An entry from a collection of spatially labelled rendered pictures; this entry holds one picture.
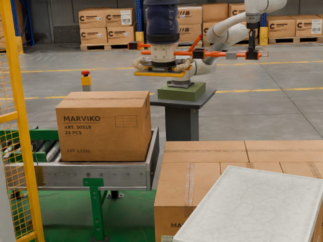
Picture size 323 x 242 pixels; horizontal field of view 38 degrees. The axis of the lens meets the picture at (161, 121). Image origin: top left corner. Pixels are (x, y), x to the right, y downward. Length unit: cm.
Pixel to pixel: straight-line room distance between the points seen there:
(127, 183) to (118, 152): 24
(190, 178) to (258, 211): 135
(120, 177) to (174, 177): 39
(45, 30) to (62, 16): 55
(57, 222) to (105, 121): 97
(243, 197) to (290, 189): 19
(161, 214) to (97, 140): 81
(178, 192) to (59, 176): 87
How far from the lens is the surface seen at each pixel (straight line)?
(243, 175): 195
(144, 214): 370
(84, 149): 330
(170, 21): 310
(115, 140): 323
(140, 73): 314
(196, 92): 391
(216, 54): 310
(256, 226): 162
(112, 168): 314
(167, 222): 275
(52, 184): 330
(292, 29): 1076
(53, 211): 391
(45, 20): 1204
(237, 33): 353
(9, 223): 275
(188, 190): 286
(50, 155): 353
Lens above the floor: 187
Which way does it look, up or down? 19 degrees down
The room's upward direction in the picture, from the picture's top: 2 degrees counter-clockwise
